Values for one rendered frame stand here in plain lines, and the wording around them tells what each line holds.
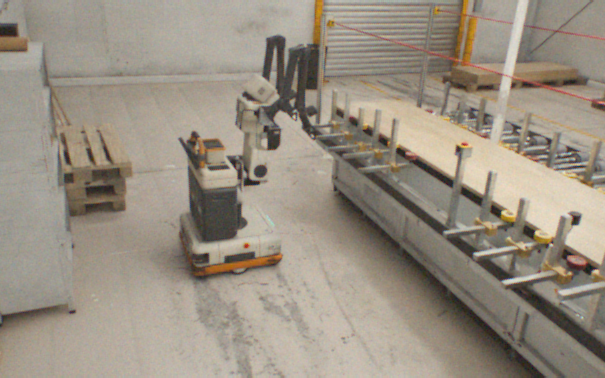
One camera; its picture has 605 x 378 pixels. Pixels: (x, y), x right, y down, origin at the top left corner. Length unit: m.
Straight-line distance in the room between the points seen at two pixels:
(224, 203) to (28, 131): 1.28
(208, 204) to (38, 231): 1.04
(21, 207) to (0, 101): 0.61
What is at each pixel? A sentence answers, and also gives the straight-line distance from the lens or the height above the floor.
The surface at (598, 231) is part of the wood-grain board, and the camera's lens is 3.28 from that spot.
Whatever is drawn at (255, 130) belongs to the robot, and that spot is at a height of 1.03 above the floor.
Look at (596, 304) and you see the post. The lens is 2.75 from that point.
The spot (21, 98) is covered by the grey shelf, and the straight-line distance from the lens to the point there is 3.28.
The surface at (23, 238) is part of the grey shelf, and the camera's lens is 3.58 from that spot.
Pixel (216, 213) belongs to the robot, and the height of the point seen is 0.51.
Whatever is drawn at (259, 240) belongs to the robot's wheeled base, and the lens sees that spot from 3.95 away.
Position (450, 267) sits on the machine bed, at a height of 0.24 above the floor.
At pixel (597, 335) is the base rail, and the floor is 0.70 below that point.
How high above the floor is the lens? 2.19
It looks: 24 degrees down
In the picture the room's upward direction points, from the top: 3 degrees clockwise
